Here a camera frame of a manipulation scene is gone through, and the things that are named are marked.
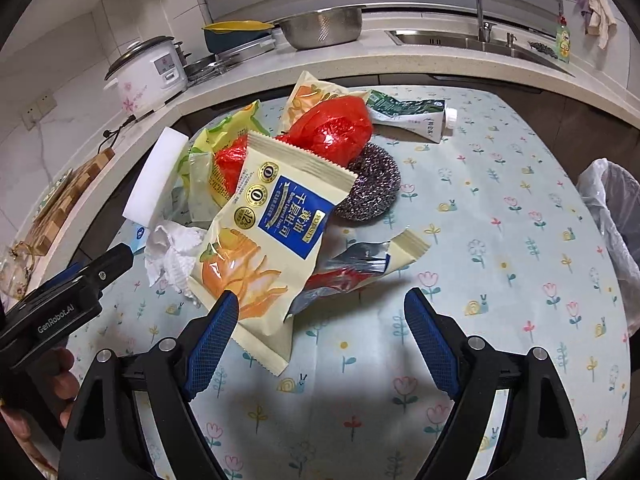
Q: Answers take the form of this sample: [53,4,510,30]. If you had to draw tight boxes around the steel wool scrubber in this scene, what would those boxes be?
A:
[334,142,402,222]

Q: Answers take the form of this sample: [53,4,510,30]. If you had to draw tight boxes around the chrome faucet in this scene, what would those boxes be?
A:
[427,0,496,43]

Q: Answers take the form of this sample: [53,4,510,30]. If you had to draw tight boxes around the red plastic bag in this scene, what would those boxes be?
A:
[274,95,375,167]

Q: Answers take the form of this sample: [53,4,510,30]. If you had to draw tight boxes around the yellow blue basin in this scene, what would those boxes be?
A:
[202,20,276,56]

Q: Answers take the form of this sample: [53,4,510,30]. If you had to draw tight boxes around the white rice cooker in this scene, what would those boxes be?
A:
[104,36,190,116]

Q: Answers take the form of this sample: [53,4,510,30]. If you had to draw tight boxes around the black power cord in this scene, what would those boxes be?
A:
[102,115,138,147]

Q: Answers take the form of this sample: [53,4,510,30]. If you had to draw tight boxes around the crumpled white tissue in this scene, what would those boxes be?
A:
[144,220,213,306]

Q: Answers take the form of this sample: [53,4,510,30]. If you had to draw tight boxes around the steel kitchen sink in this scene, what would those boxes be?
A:
[385,29,576,78]

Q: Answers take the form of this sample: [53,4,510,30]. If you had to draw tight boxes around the wall outlet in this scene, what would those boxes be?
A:
[22,91,57,123]

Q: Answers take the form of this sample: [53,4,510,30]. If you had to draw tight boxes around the clear glass container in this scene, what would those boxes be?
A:
[0,240,51,306]

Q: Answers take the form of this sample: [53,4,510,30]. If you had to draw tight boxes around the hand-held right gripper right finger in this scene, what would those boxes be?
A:
[404,287,588,480]

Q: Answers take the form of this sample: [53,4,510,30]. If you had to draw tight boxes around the small cream snack packet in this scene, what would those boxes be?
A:
[276,70,372,137]

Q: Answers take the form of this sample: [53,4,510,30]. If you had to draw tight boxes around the wooden cutting board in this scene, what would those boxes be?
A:
[25,147,117,256]

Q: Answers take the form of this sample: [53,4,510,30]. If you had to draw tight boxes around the green dish soap bottle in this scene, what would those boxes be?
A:
[554,16,572,64]

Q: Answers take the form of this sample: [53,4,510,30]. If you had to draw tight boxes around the metal steamer tray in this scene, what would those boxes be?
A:
[182,52,241,83]

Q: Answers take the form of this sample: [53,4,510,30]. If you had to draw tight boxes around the yellow green plastic package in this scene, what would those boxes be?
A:
[175,100,273,226]

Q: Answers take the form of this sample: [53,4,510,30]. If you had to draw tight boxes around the small blue white packet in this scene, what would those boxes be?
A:
[127,225,149,256]

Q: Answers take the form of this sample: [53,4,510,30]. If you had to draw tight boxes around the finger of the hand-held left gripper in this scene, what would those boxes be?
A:
[62,241,137,303]

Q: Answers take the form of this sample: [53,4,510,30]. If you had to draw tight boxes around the steel colander bowl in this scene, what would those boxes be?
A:
[272,7,364,51]

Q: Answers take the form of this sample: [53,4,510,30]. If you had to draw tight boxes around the floral tablecloth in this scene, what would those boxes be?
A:
[65,85,636,480]

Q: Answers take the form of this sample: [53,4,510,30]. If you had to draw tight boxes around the green white crushed carton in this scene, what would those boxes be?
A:
[365,89,459,145]

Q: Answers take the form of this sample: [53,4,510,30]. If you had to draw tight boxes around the torn foil wrapper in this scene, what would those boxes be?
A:
[287,229,432,317]

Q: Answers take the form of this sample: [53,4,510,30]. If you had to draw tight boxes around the cream hanging cloth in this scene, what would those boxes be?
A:
[585,0,618,51]

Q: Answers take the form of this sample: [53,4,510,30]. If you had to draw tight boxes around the dark counter scrubber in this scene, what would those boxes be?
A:
[527,39,557,60]

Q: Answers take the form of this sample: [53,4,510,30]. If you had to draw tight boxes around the person's left hand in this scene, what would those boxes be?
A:
[0,347,81,461]

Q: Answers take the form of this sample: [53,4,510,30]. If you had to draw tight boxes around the red plastic wrapper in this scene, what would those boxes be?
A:
[214,135,251,208]

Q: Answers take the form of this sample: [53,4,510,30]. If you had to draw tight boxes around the white sponge block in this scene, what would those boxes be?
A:
[122,127,190,227]

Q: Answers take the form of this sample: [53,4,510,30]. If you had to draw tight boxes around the trash bin with plastic bag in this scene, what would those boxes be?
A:
[576,157,640,346]

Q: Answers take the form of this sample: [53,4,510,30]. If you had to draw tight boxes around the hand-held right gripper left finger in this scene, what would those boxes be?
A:
[59,290,241,480]

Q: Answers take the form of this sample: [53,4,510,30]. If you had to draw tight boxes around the large cream snack packet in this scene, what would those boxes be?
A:
[189,130,357,377]

